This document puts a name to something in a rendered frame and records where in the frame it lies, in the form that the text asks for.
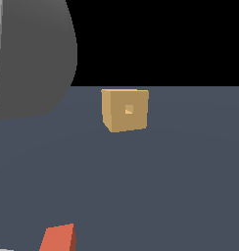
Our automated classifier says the tan box with square hole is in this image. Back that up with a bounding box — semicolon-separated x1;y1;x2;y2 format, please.
101;88;150;133

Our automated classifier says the orange red peg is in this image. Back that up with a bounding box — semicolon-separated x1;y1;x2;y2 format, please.
38;223;77;251

